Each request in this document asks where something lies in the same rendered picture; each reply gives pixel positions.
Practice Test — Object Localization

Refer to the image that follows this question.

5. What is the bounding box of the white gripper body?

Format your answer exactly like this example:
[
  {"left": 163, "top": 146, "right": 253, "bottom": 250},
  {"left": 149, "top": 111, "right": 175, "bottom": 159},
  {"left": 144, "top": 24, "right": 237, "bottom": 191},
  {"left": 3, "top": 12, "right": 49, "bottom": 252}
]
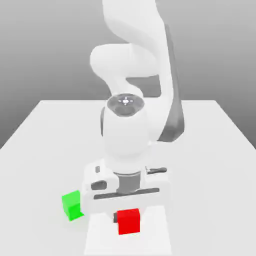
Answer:
[{"left": 83, "top": 179, "right": 173, "bottom": 218}]

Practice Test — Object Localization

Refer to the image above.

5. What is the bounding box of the small red cube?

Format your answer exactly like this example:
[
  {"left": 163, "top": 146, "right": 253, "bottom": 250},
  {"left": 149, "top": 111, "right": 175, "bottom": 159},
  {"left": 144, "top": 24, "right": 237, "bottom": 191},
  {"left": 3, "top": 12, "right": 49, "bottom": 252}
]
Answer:
[{"left": 116, "top": 208, "right": 141, "bottom": 236}]

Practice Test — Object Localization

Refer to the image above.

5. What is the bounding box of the small green cube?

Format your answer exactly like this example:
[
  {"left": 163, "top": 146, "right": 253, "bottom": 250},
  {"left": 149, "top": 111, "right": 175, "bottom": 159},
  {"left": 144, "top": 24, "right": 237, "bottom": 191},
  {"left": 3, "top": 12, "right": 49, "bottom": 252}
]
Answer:
[{"left": 61, "top": 189, "right": 85, "bottom": 222}]

